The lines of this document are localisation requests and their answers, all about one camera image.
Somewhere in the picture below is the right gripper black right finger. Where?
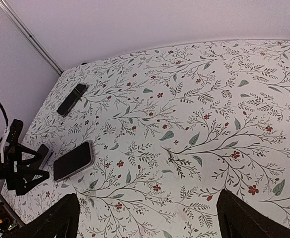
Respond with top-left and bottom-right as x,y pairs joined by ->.
216,189 -> 290,238

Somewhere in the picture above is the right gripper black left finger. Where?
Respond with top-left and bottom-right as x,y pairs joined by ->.
8,193 -> 79,238

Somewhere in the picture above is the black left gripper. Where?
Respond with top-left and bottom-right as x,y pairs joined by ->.
0,146 -> 50,196

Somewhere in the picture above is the black smartphone with white edge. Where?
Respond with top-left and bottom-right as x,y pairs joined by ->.
38,144 -> 52,169

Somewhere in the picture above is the black smartphone far corner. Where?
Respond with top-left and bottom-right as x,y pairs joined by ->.
57,84 -> 88,117

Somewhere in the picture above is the floral patterned table mat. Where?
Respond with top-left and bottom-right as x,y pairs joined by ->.
1,40 -> 290,238

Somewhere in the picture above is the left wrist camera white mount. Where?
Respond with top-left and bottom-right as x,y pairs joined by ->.
0,119 -> 24,163

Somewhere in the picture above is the left aluminium frame post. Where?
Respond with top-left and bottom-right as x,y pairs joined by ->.
0,0 -> 64,76

